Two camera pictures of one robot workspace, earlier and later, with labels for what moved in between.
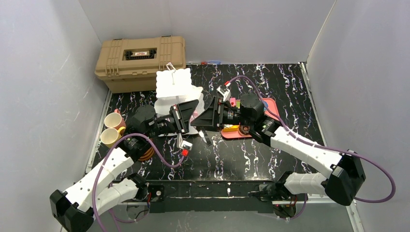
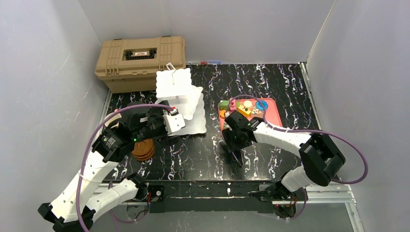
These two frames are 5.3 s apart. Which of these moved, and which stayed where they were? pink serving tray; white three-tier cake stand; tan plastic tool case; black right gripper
Moved: black right gripper
Stayed: tan plastic tool case; white three-tier cake stand; pink serving tray
